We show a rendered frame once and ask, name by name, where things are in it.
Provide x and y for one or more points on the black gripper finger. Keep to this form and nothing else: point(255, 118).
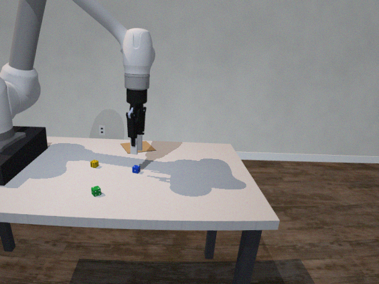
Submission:
point(132, 129)
point(141, 128)

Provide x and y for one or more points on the green die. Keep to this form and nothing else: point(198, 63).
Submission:
point(96, 191)

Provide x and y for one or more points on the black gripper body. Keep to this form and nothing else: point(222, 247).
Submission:
point(134, 98)

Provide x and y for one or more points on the yellow die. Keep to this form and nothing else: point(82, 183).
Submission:
point(94, 163)

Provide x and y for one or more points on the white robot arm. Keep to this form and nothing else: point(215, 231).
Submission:
point(22, 88)

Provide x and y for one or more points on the blue die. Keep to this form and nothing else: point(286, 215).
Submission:
point(136, 169)

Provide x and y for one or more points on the tan flat mat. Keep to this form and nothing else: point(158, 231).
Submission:
point(145, 147)

